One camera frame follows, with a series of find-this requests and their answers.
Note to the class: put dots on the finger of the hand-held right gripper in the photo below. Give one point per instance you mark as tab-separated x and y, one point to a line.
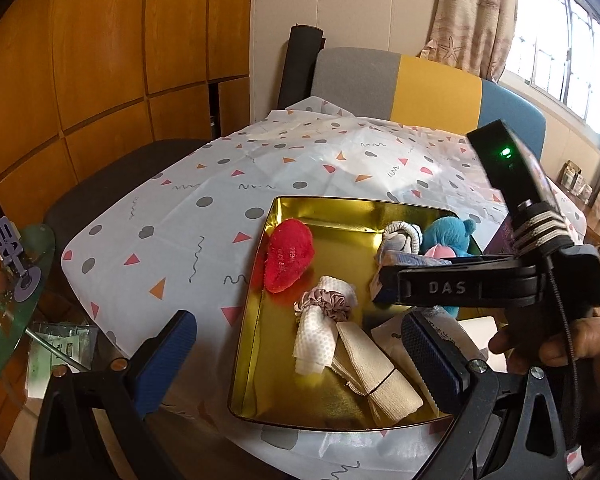
490	287

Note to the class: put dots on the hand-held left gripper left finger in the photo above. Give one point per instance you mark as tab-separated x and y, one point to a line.
165	355

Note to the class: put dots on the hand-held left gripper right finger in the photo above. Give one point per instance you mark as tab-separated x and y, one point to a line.
430	360

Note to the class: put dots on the beige bandage roll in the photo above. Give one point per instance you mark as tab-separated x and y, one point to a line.
370	365

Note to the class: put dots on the pink fluffy sock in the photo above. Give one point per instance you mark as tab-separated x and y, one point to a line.
436	251

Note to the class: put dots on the blue plush toy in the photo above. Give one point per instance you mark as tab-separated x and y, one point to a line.
445	235

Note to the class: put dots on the blue white tissue pack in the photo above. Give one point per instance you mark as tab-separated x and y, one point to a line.
395	259

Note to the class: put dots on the white fluffy sock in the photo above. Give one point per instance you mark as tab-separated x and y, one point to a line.
402	232

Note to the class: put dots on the white mesh cloth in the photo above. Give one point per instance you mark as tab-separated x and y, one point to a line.
312	340

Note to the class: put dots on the striped pink scrunchie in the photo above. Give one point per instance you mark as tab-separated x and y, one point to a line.
325	300

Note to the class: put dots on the red plush toy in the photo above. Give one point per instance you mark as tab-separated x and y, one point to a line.
287	255

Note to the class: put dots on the gold metal tray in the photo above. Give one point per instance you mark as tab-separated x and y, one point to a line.
330	220

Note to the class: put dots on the person's right hand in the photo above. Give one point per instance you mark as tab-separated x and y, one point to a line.
595	335

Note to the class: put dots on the purple box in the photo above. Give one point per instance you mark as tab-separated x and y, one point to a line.
502	235

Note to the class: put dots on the brown patterned pouches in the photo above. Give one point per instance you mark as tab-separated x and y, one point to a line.
577	182

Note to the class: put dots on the white green sachets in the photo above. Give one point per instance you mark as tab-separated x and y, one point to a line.
62	347

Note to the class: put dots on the grey yellow blue sofa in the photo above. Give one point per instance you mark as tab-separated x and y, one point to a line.
430	85

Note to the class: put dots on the window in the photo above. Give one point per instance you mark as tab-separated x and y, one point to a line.
570	35

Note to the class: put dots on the round glass side table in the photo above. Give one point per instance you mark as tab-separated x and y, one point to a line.
37	265

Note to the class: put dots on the black office chair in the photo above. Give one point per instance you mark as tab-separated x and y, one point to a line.
130	175

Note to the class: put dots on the purple plastic ornament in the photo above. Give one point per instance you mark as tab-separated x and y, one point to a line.
10	255

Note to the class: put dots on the printed plastic tablecloth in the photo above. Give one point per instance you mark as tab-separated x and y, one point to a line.
205	170

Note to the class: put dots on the black rolled mat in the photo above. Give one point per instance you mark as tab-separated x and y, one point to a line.
300	65

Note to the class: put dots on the orange wooden wardrobe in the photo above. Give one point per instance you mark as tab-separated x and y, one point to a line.
105	35

